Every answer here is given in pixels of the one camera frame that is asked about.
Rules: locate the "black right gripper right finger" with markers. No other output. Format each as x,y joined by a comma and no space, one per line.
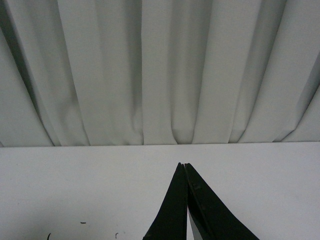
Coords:
210,218

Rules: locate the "grey pleated curtain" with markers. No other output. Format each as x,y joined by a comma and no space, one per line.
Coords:
158,72

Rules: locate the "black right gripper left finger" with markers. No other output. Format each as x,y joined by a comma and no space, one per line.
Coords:
170,222

